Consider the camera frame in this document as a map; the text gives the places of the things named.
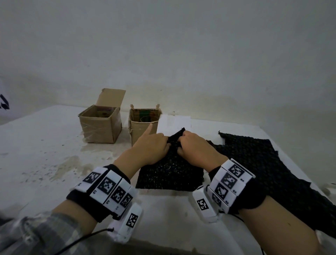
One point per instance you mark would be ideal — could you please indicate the person's left hand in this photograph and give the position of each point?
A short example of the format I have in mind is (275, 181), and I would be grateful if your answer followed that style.
(149, 149)

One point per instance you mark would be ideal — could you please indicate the person's right hand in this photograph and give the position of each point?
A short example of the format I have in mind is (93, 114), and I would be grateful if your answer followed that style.
(202, 155)

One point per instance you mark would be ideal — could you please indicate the paper box with notched rim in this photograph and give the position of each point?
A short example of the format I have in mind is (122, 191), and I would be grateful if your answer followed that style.
(137, 131)

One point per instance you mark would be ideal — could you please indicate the black bubble wrap piece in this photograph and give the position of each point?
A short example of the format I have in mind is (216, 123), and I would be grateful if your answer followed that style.
(168, 176)

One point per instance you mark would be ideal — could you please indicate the paper box with white lid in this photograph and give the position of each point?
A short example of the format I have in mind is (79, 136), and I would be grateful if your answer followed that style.
(173, 123)

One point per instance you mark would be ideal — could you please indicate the paper box with tall flap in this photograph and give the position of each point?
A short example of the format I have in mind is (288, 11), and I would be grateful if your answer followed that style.
(99, 131)

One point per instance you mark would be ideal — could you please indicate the pile of black bubble wrap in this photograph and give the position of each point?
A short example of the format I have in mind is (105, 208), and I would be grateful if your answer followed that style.
(262, 163)

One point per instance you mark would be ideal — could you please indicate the person's left forearm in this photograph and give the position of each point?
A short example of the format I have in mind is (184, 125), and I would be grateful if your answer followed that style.
(65, 223)

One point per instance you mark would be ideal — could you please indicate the person's right forearm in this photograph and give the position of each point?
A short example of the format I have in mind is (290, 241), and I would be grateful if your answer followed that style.
(275, 226)

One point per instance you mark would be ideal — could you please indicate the clear glass jar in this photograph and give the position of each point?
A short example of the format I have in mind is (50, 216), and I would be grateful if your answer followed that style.
(145, 119)

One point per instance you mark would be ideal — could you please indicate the left wrist marker band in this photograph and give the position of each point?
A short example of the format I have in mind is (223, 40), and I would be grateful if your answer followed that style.
(107, 186)

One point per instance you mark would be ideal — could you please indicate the white plastic block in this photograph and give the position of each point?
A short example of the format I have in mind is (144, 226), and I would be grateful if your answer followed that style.
(330, 189)

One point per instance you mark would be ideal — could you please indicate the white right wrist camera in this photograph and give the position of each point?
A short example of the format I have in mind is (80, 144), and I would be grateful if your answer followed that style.
(204, 207)

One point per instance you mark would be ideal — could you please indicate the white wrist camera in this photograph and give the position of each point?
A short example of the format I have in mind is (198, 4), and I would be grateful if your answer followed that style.
(204, 207)
(128, 223)

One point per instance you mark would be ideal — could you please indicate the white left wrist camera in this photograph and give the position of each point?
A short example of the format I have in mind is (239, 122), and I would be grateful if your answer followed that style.
(128, 223)

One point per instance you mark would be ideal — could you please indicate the black and white wall marker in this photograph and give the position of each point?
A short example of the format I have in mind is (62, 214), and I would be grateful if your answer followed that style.
(4, 103)

